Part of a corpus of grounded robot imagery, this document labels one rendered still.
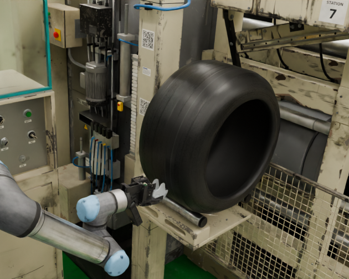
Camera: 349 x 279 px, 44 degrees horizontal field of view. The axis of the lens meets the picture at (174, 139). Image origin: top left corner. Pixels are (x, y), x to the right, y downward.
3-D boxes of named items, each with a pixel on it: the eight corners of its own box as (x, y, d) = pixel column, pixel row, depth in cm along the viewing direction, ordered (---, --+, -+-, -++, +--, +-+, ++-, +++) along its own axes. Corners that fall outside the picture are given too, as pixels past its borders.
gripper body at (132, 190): (158, 183, 146) (130, 190, 137) (154, 205, 148) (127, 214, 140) (143, 174, 151) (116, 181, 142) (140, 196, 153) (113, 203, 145)
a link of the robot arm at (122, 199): (116, 218, 137) (101, 206, 142) (127, 214, 140) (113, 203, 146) (119, 197, 135) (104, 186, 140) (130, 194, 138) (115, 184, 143)
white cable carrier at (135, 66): (129, 154, 201) (132, 53, 181) (138, 151, 204) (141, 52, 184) (135, 158, 198) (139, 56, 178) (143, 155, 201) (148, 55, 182)
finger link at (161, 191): (175, 181, 153) (155, 187, 147) (172, 196, 155) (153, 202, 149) (169, 178, 155) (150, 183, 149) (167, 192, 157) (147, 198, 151)
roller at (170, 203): (145, 178, 185) (150, 184, 189) (139, 186, 184) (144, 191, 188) (205, 215, 163) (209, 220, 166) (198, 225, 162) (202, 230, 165)
